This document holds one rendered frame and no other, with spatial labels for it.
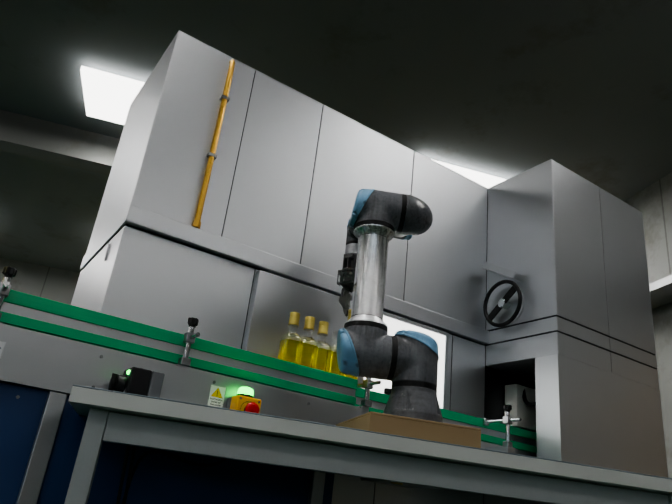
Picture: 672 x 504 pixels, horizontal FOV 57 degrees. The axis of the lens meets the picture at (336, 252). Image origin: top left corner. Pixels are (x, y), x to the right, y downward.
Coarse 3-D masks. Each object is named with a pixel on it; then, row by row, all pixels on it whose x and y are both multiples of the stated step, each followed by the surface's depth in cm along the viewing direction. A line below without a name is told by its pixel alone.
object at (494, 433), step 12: (360, 396) 203; (372, 396) 206; (384, 396) 208; (372, 408) 204; (384, 408) 207; (444, 420) 221; (456, 420) 224; (468, 420) 227; (480, 420) 231; (492, 432) 233; (504, 432) 236; (516, 432) 240; (528, 432) 244; (516, 444) 238; (528, 444) 242
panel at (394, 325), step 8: (384, 320) 239; (392, 320) 241; (392, 328) 240; (400, 328) 243; (408, 328) 245; (416, 328) 247; (432, 336) 251; (440, 336) 254; (440, 344) 252; (440, 352) 251; (440, 360) 250; (440, 368) 249; (440, 376) 248; (384, 384) 231; (440, 384) 246; (440, 392) 245; (440, 400) 244
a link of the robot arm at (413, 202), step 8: (408, 200) 173; (416, 200) 174; (408, 208) 172; (416, 208) 172; (424, 208) 174; (408, 216) 171; (416, 216) 172; (424, 216) 174; (432, 216) 180; (408, 224) 172; (416, 224) 173; (424, 224) 175; (408, 232) 175; (416, 232) 176; (424, 232) 182
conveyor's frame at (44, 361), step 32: (0, 352) 137; (32, 352) 141; (64, 352) 145; (96, 352) 149; (32, 384) 139; (64, 384) 143; (96, 384) 147; (192, 384) 160; (224, 384) 165; (256, 384) 170; (288, 416) 173; (320, 416) 179; (352, 416) 185
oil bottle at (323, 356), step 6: (318, 342) 202; (324, 342) 203; (318, 348) 201; (324, 348) 202; (330, 348) 203; (318, 354) 200; (324, 354) 201; (330, 354) 203; (318, 360) 199; (324, 360) 201; (318, 366) 199; (324, 366) 200
